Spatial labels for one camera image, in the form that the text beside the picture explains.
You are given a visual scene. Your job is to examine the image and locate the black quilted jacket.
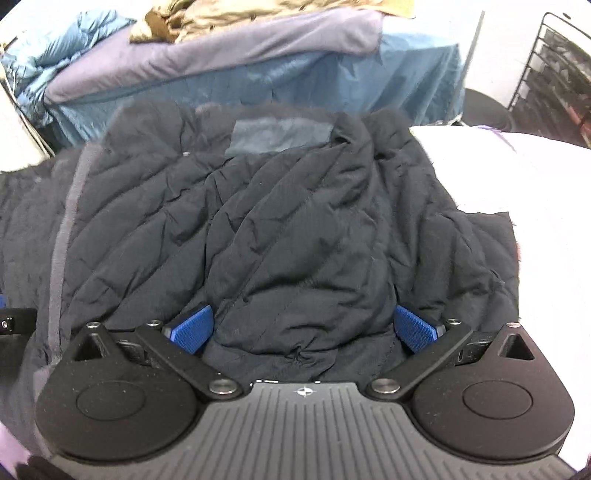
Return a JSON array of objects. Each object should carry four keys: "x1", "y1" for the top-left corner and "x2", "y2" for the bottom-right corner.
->
[{"x1": 1, "y1": 100, "x2": 518, "y2": 452}]

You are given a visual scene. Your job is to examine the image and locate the lavender patterned bed sheet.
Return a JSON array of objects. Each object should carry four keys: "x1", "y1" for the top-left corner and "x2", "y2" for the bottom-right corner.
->
[{"x1": 0, "y1": 124, "x2": 591, "y2": 471}]

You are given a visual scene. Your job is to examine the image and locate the teal blue jacket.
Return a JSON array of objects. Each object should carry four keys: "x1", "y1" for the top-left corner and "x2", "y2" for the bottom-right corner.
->
[{"x1": 1, "y1": 11, "x2": 465, "y2": 146}]

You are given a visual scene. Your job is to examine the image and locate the purple grey fleece garment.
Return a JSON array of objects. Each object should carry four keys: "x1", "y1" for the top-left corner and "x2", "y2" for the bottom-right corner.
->
[{"x1": 45, "y1": 8, "x2": 384, "y2": 104}]

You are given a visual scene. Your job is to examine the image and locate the golden yellow fabric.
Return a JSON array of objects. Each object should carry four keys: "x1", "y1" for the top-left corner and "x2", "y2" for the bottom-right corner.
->
[{"x1": 129, "y1": 0, "x2": 415, "y2": 44}]

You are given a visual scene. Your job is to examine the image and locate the black wire rack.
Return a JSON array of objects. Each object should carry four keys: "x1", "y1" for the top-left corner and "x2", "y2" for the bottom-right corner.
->
[{"x1": 508, "y1": 12, "x2": 590, "y2": 148}]

